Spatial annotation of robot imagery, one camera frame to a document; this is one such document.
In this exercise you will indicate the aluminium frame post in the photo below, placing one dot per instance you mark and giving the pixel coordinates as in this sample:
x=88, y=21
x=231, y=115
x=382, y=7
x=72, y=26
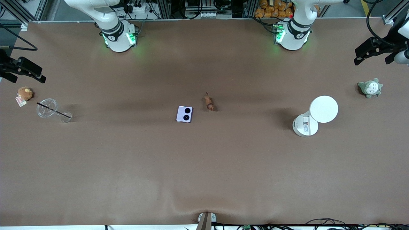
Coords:
x=17, y=11
x=164, y=9
x=392, y=16
x=250, y=8

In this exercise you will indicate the white round TCL lamp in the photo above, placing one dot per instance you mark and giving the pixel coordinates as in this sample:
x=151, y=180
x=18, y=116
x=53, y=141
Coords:
x=323, y=109

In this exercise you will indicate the clear plastic lidded cup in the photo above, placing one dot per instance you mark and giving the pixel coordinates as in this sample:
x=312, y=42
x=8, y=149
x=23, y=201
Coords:
x=47, y=108

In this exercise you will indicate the black drinking straw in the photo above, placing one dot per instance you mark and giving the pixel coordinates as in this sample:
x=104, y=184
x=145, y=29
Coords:
x=52, y=109

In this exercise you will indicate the lilac flip phone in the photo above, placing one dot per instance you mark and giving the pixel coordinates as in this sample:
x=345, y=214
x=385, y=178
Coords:
x=184, y=114

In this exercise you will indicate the brown lion statue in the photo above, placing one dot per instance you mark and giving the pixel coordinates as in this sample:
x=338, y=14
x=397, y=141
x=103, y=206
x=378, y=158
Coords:
x=209, y=103

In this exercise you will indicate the white power strip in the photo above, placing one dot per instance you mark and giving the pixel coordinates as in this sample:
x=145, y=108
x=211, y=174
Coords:
x=138, y=7

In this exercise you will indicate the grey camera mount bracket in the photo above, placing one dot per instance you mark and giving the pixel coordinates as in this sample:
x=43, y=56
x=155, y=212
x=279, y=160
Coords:
x=206, y=220

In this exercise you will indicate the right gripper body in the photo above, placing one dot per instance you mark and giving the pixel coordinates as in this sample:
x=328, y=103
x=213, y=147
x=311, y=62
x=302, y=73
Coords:
x=4, y=66

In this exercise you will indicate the grey Totoro plush toy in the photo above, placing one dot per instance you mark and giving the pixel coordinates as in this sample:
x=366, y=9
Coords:
x=370, y=88

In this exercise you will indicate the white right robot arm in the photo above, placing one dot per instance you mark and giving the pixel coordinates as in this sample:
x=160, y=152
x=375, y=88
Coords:
x=116, y=35

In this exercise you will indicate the brown table cover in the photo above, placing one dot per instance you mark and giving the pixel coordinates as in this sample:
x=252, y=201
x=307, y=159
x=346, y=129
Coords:
x=204, y=159

